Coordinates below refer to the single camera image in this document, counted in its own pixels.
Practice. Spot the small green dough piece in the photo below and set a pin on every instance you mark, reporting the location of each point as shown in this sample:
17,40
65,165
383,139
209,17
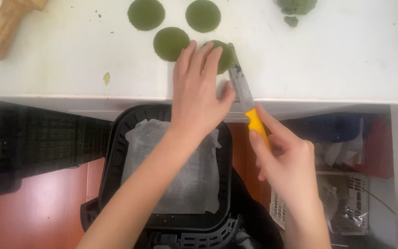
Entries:
291,21

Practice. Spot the heap of bags and cloths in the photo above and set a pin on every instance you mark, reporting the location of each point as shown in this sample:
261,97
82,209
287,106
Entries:
351,141

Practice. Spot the large green dough lump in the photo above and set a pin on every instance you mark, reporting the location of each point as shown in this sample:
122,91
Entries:
296,6

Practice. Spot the white parchment paper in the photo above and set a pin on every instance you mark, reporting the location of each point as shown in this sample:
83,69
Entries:
194,188

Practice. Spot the round green dough disc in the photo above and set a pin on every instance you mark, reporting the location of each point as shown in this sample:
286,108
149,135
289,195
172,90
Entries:
169,44
146,14
226,58
203,16

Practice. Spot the person's left hand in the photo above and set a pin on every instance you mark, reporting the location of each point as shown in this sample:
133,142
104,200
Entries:
194,100

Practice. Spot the person's right hand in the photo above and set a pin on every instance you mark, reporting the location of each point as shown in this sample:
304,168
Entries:
290,166

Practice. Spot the clear plastic bag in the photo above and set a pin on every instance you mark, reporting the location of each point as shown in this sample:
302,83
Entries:
346,216

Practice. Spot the wooden rolling pin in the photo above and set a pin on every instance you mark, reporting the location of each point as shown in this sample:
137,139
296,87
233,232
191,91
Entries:
2,29

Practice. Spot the white plastic basket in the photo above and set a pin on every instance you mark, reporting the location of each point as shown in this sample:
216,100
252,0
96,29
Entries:
358,186

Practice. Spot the pale green dough smear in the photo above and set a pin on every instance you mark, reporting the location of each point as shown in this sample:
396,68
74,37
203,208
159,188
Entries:
106,79

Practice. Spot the black air fryer basket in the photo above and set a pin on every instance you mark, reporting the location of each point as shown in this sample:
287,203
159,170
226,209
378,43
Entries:
112,166

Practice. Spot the person's black clothing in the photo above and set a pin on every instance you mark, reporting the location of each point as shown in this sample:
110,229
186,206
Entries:
256,221

